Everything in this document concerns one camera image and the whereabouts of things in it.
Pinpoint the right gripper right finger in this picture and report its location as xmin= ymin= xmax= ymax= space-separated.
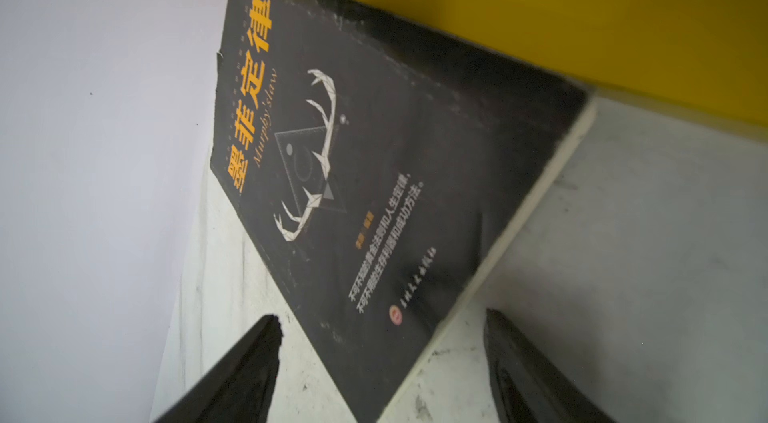
xmin=483 ymin=308 xmax=612 ymax=423

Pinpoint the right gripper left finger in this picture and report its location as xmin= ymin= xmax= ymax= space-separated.
xmin=158 ymin=315 xmax=283 ymax=423

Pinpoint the black deer cover book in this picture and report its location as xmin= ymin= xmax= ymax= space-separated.
xmin=210 ymin=0 xmax=596 ymax=422

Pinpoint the yellow pink blue bookshelf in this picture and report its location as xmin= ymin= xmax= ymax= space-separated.
xmin=356 ymin=0 xmax=767 ymax=140

